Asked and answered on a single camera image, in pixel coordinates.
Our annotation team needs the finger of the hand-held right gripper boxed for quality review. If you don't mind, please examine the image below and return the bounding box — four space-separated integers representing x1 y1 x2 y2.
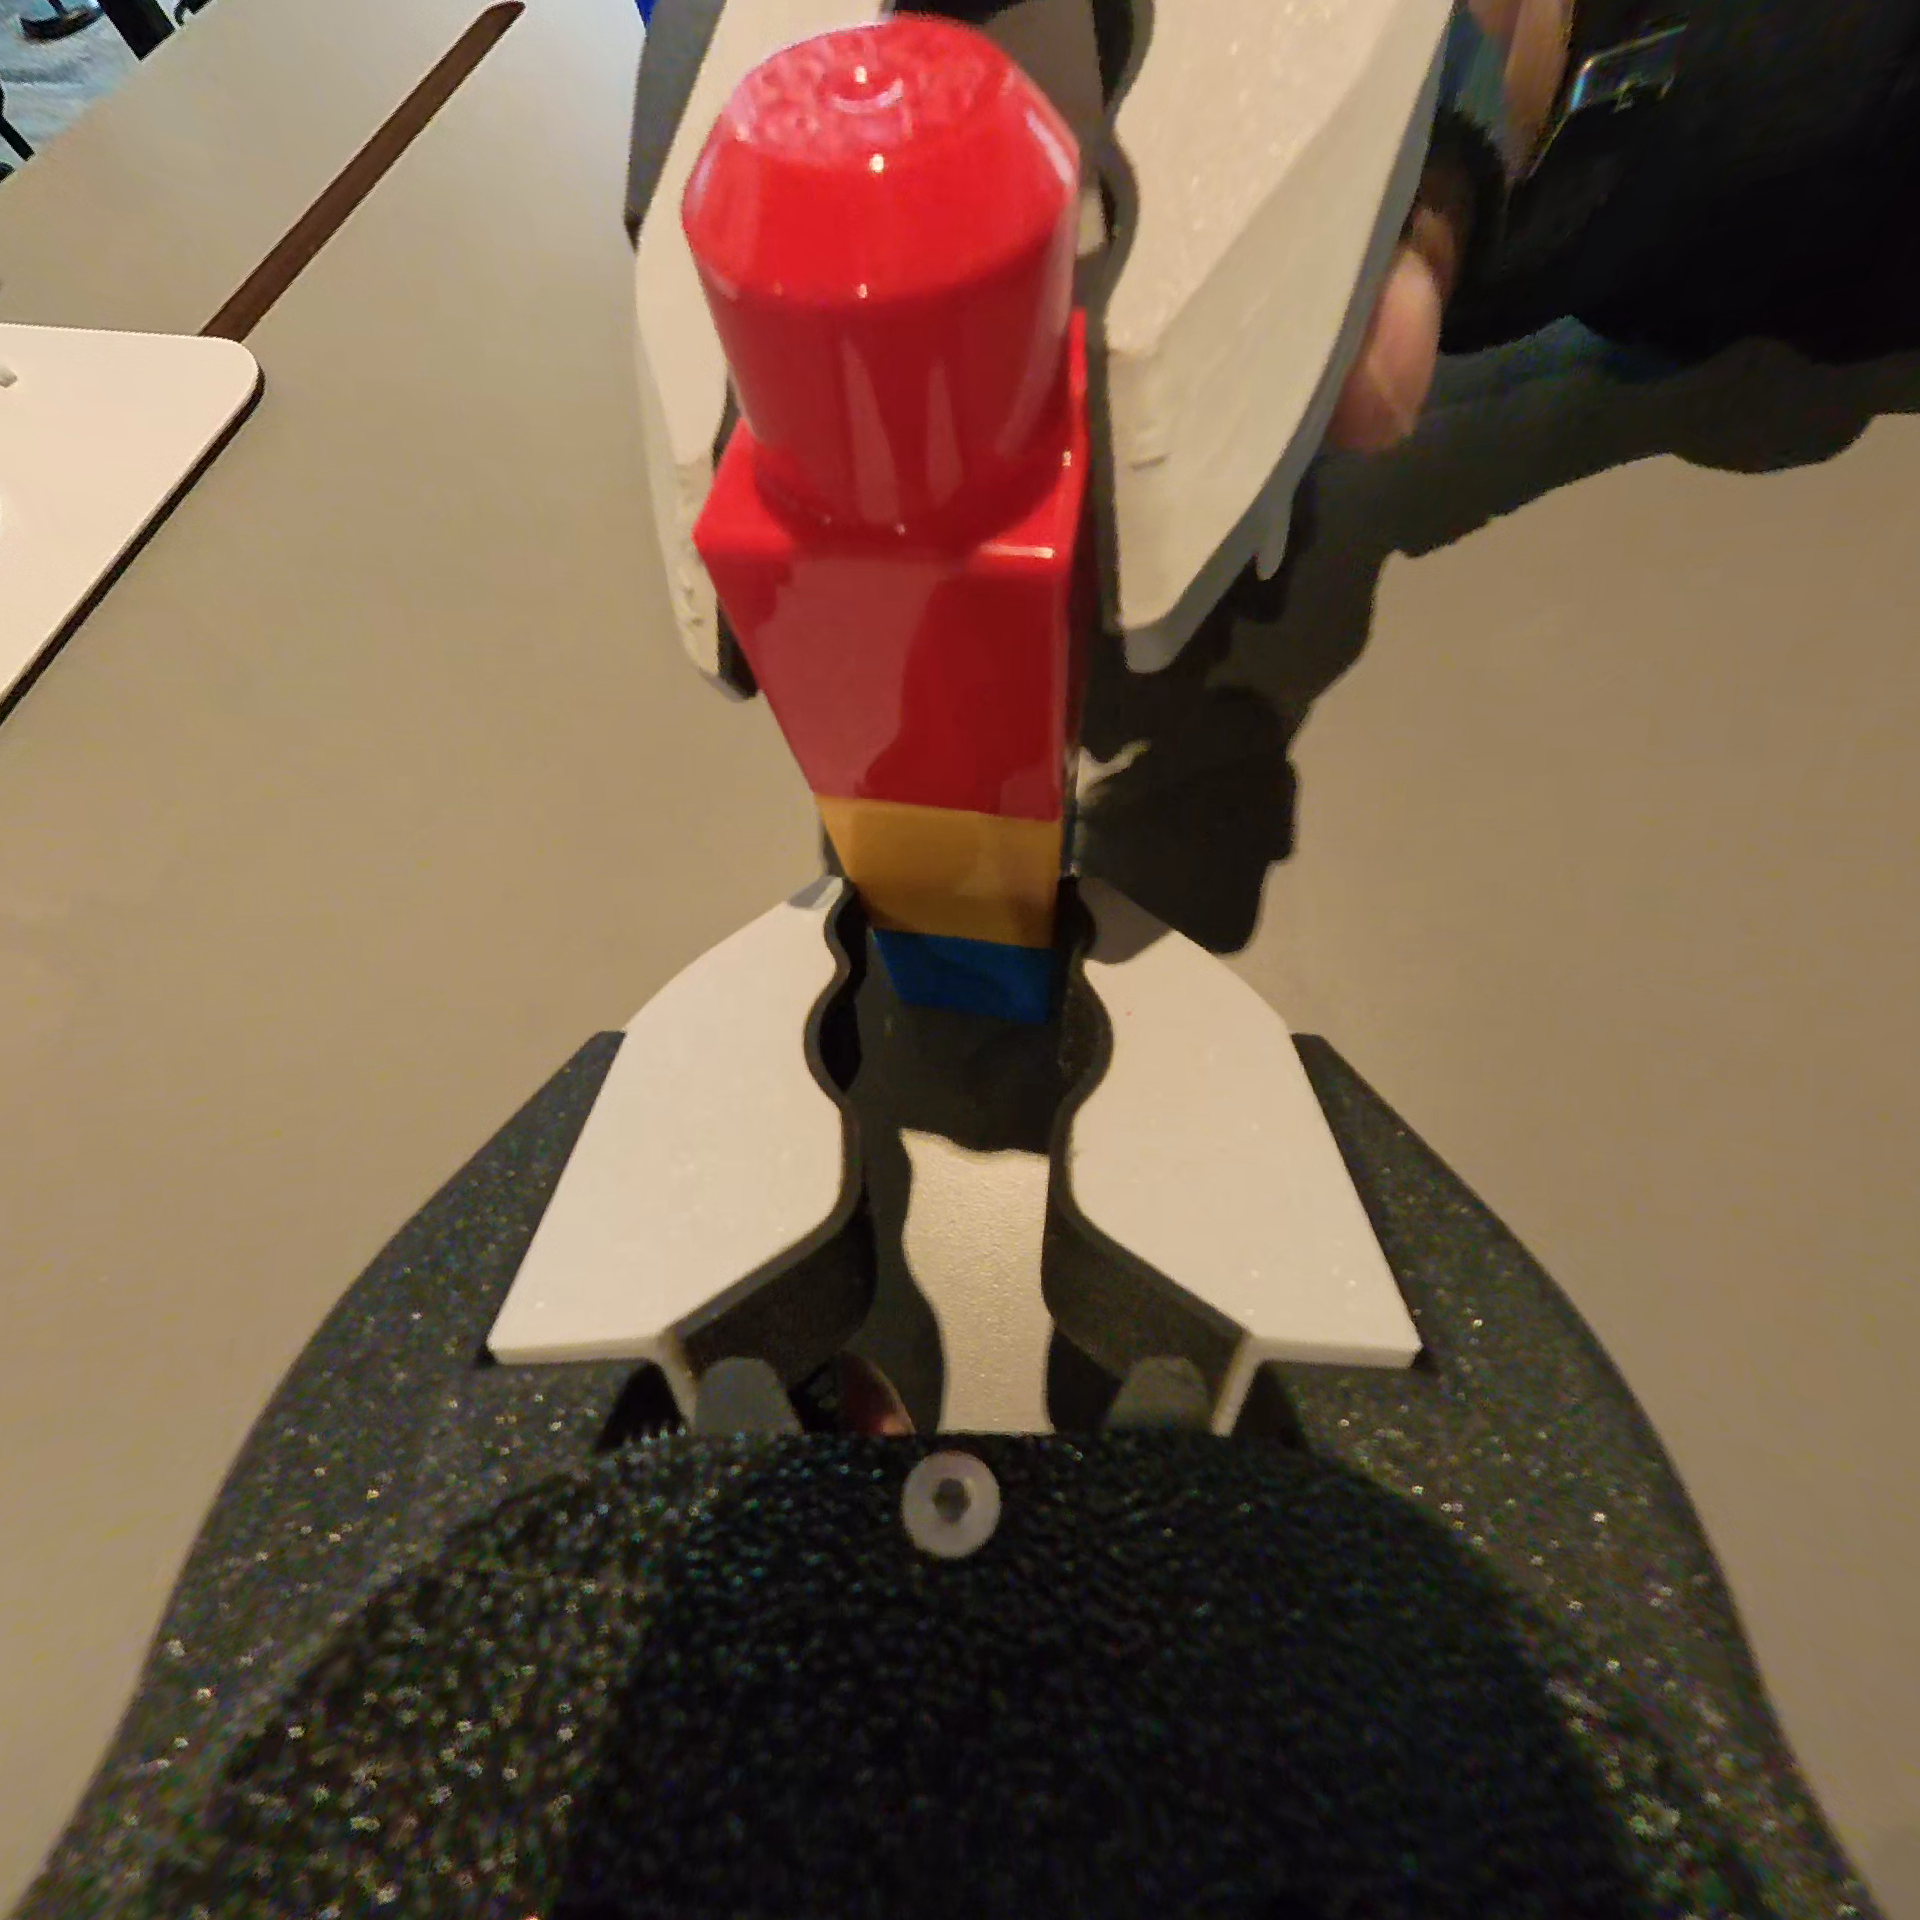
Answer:
622 0 760 709
1097 0 1460 675

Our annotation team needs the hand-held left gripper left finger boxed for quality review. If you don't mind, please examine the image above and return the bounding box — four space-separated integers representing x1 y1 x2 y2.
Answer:
486 877 887 1428

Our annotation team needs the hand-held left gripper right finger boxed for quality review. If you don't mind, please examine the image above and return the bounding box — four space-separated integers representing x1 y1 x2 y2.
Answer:
1045 877 1423 1439

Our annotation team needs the red mega block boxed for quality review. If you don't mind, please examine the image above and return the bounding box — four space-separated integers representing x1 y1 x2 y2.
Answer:
678 22 1094 834

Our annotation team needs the blue mega block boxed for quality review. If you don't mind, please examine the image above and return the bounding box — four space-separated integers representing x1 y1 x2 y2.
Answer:
870 927 1052 1033

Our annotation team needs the yellow mega block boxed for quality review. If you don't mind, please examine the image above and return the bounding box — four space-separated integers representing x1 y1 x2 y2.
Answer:
816 795 1074 952

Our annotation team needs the person's right hand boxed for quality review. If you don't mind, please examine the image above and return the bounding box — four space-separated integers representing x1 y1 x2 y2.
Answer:
1331 0 1578 456

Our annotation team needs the person's left hand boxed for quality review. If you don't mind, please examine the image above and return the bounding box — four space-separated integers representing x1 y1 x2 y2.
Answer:
835 1347 918 1439

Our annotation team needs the white stand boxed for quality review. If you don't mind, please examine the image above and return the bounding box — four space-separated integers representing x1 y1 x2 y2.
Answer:
0 322 265 727

